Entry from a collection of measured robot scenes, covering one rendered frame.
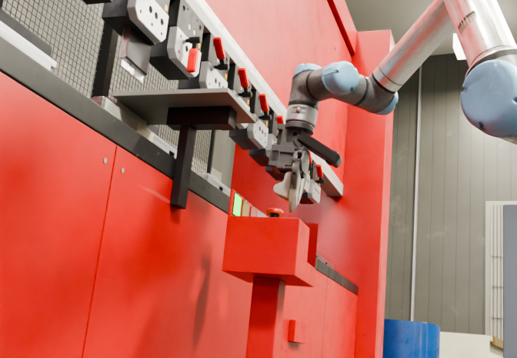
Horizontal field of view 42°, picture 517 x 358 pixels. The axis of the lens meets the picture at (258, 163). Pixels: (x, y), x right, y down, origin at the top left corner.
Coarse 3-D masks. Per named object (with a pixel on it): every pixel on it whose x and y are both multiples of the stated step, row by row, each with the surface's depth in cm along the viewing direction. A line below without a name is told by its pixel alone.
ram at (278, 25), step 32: (192, 0) 174; (224, 0) 195; (256, 0) 222; (288, 0) 256; (320, 0) 305; (256, 32) 222; (288, 32) 257; (320, 32) 305; (256, 64) 222; (288, 64) 257; (320, 64) 306; (288, 96) 257; (320, 128) 306
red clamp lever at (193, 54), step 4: (196, 36) 168; (200, 36) 168; (188, 40) 168; (192, 40) 168; (196, 40) 168; (200, 40) 168; (192, 44) 168; (196, 44) 168; (192, 48) 168; (196, 48) 168; (188, 52) 167; (192, 52) 167; (196, 52) 167; (188, 56) 167; (192, 56) 166; (196, 56) 167; (188, 60) 166; (192, 60) 166; (196, 60) 167; (188, 64) 166; (192, 64) 166; (196, 64) 167; (188, 68) 166; (192, 68) 166; (196, 68) 167; (188, 72) 167
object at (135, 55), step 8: (128, 32) 150; (136, 32) 153; (128, 40) 149; (136, 40) 153; (144, 40) 156; (120, 48) 149; (128, 48) 149; (136, 48) 153; (144, 48) 156; (120, 56) 149; (128, 56) 149; (136, 56) 153; (144, 56) 156; (128, 64) 151; (136, 64) 153; (144, 64) 156; (136, 72) 154; (144, 72) 156
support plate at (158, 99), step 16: (128, 96) 141; (144, 96) 140; (160, 96) 139; (176, 96) 138; (192, 96) 137; (208, 96) 136; (224, 96) 135; (144, 112) 150; (160, 112) 148; (240, 112) 143
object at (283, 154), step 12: (288, 132) 162; (300, 132) 161; (312, 132) 162; (276, 144) 162; (288, 144) 161; (300, 144) 159; (276, 156) 159; (288, 156) 158; (276, 168) 158; (288, 168) 157
